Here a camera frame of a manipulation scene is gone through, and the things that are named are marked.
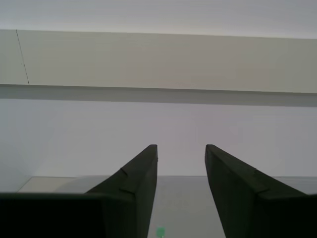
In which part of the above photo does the beige wall trim board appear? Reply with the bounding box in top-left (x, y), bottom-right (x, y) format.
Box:
top-left (0, 29), bottom-right (317, 94)

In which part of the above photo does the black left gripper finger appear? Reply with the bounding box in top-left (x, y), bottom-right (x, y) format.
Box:
top-left (205, 144), bottom-right (317, 238)
top-left (0, 144), bottom-right (159, 238)

